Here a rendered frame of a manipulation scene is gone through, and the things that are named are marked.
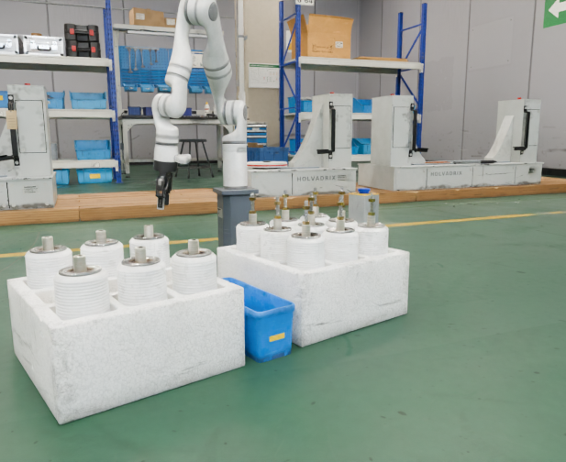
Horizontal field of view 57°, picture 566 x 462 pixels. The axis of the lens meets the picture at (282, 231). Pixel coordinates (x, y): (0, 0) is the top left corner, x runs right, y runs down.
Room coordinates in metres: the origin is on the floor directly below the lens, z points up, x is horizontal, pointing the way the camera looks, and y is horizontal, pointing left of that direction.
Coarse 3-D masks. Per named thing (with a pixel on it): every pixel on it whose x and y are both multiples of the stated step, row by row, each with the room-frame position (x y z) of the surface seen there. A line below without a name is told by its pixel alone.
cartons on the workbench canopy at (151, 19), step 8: (136, 8) 6.86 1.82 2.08; (136, 16) 6.85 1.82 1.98; (144, 16) 6.90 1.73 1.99; (152, 16) 6.95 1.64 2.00; (160, 16) 6.99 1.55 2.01; (136, 24) 6.85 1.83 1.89; (144, 24) 6.90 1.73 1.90; (152, 24) 6.95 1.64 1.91; (160, 24) 6.99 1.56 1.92; (168, 24) 7.06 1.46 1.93
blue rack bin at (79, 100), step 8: (72, 96) 6.04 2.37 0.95; (80, 96) 6.07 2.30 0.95; (88, 96) 6.10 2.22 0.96; (96, 96) 6.13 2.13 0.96; (104, 96) 6.07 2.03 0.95; (72, 104) 5.60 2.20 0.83; (80, 104) 5.63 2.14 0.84; (88, 104) 5.66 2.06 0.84; (96, 104) 5.69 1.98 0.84; (104, 104) 5.71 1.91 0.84
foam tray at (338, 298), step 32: (224, 256) 1.44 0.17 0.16; (256, 256) 1.38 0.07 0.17; (384, 256) 1.35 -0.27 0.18; (288, 288) 1.20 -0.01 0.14; (320, 288) 1.20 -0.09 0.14; (352, 288) 1.26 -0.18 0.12; (384, 288) 1.34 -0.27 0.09; (320, 320) 1.20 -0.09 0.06; (352, 320) 1.27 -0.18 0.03; (384, 320) 1.34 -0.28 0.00
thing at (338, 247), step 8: (328, 232) 1.32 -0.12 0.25; (328, 240) 1.31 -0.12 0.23; (336, 240) 1.30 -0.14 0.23; (344, 240) 1.30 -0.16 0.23; (352, 240) 1.30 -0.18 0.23; (328, 248) 1.31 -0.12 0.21; (336, 248) 1.30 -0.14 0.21; (344, 248) 1.29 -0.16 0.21; (352, 248) 1.31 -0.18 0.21; (328, 256) 1.31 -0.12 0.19; (336, 256) 1.30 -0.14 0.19; (344, 256) 1.30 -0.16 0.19; (352, 256) 1.30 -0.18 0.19
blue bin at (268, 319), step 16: (256, 288) 1.26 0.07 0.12; (256, 304) 1.25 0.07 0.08; (272, 304) 1.20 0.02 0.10; (288, 304) 1.15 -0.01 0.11; (256, 320) 1.08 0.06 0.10; (272, 320) 1.09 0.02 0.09; (288, 320) 1.12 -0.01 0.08; (256, 336) 1.08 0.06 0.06; (272, 336) 1.09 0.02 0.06; (288, 336) 1.12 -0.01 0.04; (256, 352) 1.08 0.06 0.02; (272, 352) 1.10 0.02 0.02; (288, 352) 1.12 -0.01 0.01
